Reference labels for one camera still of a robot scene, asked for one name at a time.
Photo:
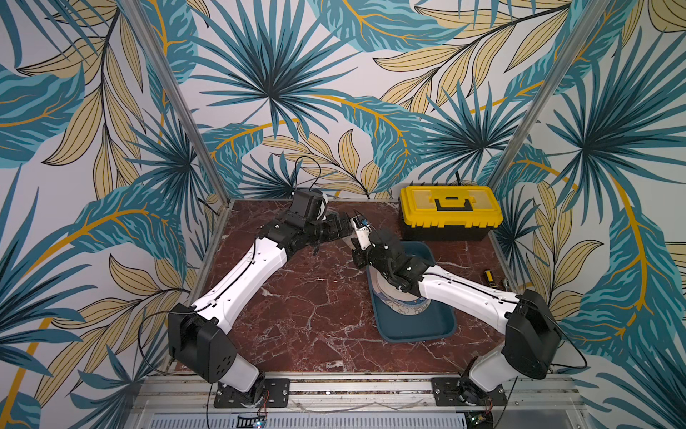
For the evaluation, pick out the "blue denim bears coaster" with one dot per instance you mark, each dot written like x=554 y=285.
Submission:
x=402 y=303

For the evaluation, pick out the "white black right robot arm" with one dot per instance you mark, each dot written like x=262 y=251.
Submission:
x=531 y=333

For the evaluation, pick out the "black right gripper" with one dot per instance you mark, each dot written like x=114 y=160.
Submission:
x=359 y=255

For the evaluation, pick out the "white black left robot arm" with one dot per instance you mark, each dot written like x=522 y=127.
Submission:
x=198 y=335

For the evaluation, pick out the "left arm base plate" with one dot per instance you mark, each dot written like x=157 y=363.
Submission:
x=272 y=393

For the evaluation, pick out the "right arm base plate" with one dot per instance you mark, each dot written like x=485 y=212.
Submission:
x=459 y=392

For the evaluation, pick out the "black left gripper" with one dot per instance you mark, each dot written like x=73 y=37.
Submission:
x=335 y=231

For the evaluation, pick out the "yellow black toolbox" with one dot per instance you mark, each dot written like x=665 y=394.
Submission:
x=448 y=213

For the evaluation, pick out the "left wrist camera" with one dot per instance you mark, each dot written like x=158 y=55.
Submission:
x=321 y=202

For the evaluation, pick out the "teal plastic storage tray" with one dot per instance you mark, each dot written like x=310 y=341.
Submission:
x=435 y=323

